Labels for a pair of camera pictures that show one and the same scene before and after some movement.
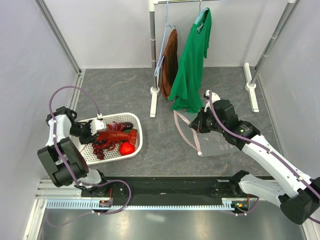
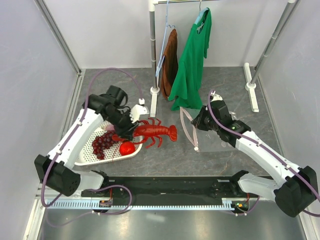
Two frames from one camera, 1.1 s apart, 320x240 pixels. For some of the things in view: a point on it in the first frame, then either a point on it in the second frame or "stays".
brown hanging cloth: x=170 y=65 stays
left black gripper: x=89 y=138 → x=126 y=133
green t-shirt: x=187 y=94 stays
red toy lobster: x=116 y=132 → x=146 y=130
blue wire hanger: x=167 y=24 stays
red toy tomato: x=126 y=148 stays
